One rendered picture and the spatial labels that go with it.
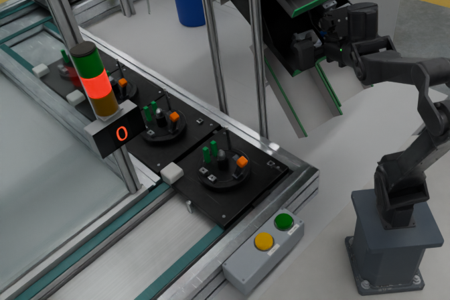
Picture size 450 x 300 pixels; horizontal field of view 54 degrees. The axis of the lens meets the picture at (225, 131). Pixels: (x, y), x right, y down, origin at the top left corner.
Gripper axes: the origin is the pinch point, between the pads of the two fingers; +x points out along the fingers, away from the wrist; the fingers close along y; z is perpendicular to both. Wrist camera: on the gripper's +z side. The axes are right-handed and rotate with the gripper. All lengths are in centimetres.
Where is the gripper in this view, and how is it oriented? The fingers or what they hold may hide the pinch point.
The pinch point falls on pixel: (317, 40)
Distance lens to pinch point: 106.5
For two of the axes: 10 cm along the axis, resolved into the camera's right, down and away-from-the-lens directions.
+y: -8.8, 3.6, -3.0
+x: -4.4, -3.8, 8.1
